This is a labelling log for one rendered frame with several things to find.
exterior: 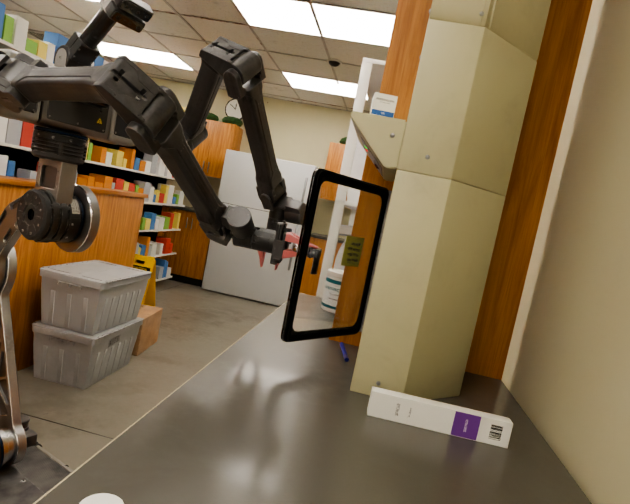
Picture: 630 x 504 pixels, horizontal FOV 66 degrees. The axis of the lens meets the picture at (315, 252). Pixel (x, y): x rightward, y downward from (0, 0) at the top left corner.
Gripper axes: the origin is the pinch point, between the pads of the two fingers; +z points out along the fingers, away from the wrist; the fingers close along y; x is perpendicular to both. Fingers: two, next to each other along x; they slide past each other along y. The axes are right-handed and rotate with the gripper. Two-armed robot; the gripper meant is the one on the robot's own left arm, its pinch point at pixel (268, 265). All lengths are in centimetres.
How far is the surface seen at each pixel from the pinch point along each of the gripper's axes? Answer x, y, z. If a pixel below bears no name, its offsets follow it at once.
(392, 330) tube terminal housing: -46, 38, 2
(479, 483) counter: -71, 55, 16
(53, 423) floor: 69, -108, 109
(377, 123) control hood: -46, 27, -39
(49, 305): 108, -148, 64
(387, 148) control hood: -46, 30, -35
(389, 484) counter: -79, 41, 16
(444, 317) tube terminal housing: -40, 49, -2
